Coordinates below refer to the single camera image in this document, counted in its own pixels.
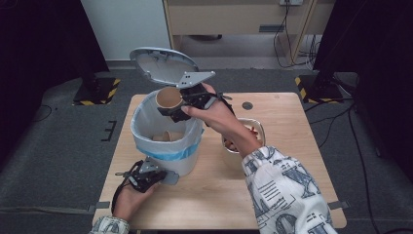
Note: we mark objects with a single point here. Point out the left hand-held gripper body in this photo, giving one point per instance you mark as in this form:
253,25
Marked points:
144,174

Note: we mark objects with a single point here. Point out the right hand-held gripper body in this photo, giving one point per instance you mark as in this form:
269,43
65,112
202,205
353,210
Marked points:
195,79

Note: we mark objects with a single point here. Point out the brown paper cup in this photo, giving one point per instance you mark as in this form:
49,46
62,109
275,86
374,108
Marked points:
166,136
168,97

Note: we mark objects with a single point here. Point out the white pedal trash bin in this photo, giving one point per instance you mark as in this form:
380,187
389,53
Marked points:
185,165

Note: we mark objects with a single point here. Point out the grey trash bin with lid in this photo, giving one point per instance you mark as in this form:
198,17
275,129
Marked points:
146,123

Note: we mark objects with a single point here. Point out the grey trash bin lid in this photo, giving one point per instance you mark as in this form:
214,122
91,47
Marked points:
162,65

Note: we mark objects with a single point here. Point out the person's left hand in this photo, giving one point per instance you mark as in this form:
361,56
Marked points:
130,201

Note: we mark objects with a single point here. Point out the person's right hand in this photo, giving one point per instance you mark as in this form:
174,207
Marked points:
224,120

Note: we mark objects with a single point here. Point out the grey tape strip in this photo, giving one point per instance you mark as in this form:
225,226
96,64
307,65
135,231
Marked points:
338,205
100,205

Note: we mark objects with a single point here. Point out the round grey table grommet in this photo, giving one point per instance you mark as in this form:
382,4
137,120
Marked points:
247,105

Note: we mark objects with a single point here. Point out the light wooden desk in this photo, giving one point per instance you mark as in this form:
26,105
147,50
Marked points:
227,16

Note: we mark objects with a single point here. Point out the pale paper bowl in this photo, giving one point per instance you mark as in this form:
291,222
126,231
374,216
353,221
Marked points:
257,124

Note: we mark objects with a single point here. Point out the reddish food scraps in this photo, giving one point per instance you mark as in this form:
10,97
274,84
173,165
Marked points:
254,131

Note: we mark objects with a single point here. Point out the black stand with striped base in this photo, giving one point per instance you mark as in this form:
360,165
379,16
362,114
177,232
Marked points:
97,91
319,89

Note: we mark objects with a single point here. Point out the black curtain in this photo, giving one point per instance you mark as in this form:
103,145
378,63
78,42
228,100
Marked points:
373,48
39,48

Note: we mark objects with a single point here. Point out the white wall socket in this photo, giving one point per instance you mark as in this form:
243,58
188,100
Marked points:
291,2

